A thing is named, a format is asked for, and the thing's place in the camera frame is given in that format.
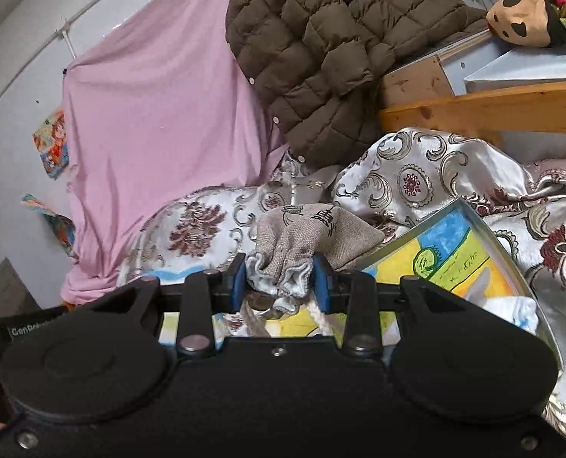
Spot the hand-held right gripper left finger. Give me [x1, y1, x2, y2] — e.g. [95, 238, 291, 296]
[113, 252, 248, 358]

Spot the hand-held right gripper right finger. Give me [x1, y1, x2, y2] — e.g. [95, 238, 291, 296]
[311, 253, 455, 358]

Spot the grey linen drawstring pouch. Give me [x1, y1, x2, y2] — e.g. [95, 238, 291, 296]
[245, 203, 386, 316]

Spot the colourful puzzle box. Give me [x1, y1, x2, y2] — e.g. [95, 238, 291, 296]
[221, 198, 566, 377]

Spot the white blue cloth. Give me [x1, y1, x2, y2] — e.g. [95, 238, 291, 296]
[474, 267, 539, 337]

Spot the grey cabinet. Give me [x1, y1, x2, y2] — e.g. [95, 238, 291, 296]
[0, 258, 41, 321]

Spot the floral satin blanket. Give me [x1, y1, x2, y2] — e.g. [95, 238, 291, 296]
[116, 126, 566, 444]

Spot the pink hanging sheet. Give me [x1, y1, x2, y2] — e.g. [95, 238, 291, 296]
[60, 0, 293, 306]

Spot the light wooden box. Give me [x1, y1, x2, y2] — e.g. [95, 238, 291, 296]
[378, 55, 455, 110]

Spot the brown puffer jacket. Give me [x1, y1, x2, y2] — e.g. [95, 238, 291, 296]
[226, 0, 491, 170]

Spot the pale grey box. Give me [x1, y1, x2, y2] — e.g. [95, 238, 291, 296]
[438, 29, 566, 96]

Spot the white curtain rod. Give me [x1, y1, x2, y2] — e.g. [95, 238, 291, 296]
[0, 0, 169, 122]

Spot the doll head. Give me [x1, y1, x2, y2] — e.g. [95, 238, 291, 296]
[485, 0, 563, 48]

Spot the white braided rope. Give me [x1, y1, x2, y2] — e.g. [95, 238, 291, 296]
[309, 300, 336, 339]

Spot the fan-shaped colourful wall poster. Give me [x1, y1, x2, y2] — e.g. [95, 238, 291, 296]
[21, 193, 77, 257]

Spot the square colourful wall poster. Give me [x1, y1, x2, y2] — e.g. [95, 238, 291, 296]
[32, 109, 70, 181]

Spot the orange wooden bed frame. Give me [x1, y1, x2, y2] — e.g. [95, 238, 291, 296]
[378, 81, 566, 160]

